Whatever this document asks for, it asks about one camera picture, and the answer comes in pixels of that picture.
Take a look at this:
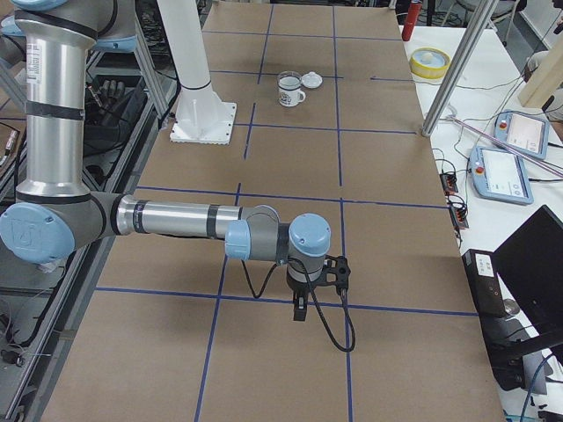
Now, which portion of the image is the black monitor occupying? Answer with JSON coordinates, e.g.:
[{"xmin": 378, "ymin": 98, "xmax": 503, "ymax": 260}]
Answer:
[{"xmin": 494, "ymin": 205, "xmax": 562, "ymax": 333}]

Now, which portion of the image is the clear plastic funnel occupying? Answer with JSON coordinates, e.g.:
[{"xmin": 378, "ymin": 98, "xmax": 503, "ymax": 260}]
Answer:
[{"xmin": 277, "ymin": 71, "xmax": 302, "ymax": 91}]

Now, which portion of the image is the wooden beam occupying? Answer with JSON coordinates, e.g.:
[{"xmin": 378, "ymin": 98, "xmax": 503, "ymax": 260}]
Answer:
[{"xmin": 518, "ymin": 34, "xmax": 563, "ymax": 108}]

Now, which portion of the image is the far black orange adapter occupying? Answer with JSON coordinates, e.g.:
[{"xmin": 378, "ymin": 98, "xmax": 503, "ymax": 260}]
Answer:
[{"xmin": 440, "ymin": 171, "xmax": 458, "ymax": 196}]

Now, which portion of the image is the red bottle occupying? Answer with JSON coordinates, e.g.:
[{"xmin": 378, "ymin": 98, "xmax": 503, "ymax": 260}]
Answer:
[{"xmin": 401, "ymin": 0, "xmax": 423, "ymax": 41}]

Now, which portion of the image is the brown paper table mat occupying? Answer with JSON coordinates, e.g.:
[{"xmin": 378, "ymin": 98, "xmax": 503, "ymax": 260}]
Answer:
[{"xmin": 40, "ymin": 4, "xmax": 505, "ymax": 422}]

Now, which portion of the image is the blue teach pendant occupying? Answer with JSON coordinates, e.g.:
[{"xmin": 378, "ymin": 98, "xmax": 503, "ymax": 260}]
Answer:
[
  {"xmin": 494, "ymin": 110, "xmax": 549, "ymax": 160},
  {"xmin": 469, "ymin": 146, "xmax": 534, "ymax": 205}
]

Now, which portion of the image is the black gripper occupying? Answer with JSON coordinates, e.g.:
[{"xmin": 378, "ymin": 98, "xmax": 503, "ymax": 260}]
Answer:
[{"xmin": 289, "ymin": 280, "xmax": 310, "ymax": 321}]

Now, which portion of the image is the black orange adapter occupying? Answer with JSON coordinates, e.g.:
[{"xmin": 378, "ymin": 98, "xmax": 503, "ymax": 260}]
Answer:
[
  {"xmin": 449, "ymin": 206, "xmax": 469, "ymax": 229},
  {"xmin": 440, "ymin": 171, "xmax": 458, "ymax": 196}
]

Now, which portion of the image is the aluminium frame post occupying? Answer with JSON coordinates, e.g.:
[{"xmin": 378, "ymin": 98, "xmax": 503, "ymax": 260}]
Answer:
[{"xmin": 421, "ymin": 0, "xmax": 498, "ymax": 137}]

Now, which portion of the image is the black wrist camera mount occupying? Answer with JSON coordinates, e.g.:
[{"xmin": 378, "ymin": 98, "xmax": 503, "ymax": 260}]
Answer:
[{"xmin": 315, "ymin": 255, "xmax": 351, "ymax": 295}]

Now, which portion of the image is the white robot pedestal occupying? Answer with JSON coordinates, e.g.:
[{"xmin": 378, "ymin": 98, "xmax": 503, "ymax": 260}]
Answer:
[{"xmin": 157, "ymin": 0, "xmax": 237, "ymax": 145}]

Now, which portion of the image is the white enamel mug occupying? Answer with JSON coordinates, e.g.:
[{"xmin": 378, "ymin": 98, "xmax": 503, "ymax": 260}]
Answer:
[{"xmin": 278, "ymin": 85, "xmax": 306, "ymax": 107}]

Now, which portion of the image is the near black orange adapter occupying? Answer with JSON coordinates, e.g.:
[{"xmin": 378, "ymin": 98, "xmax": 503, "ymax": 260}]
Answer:
[{"xmin": 449, "ymin": 206, "xmax": 469, "ymax": 229}]

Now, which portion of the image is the far blue teach pendant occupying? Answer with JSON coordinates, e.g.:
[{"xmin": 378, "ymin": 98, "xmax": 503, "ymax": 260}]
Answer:
[{"xmin": 494, "ymin": 110, "xmax": 549, "ymax": 160}]

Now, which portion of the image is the yellow tape roll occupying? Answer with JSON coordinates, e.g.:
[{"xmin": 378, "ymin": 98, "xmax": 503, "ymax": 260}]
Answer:
[{"xmin": 409, "ymin": 47, "xmax": 450, "ymax": 79}]

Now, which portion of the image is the black computer box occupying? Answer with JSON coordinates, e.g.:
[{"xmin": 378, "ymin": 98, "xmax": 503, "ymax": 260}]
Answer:
[{"xmin": 462, "ymin": 249, "xmax": 549, "ymax": 394}]

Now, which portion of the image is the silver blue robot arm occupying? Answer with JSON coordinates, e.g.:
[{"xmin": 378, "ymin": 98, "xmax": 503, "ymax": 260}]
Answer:
[{"xmin": 1, "ymin": 1, "xmax": 331, "ymax": 321}]

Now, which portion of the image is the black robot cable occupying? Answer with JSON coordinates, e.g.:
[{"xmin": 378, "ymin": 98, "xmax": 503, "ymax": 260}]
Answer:
[{"xmin": 240, "ymin": 256, "xmax": 356, "ymax": 353}]

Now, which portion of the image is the near blue teach pendant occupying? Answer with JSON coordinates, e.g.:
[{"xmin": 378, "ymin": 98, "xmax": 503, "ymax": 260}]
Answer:
[{"xmin": 469, "ymin": 146, "xmax": 534, "ymax": 205}]

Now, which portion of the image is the black glove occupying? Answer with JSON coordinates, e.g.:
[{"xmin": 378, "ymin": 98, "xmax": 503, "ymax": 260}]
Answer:
[{"xmin": 85, "ymin": 79, "xmax": 128, "ymax": 116}]

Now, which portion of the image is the white mug lid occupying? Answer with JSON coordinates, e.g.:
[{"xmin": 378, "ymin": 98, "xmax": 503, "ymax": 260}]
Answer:
[{"xmin": 301, "ymin": 71, "xmax": 323, "ymax": 90}]

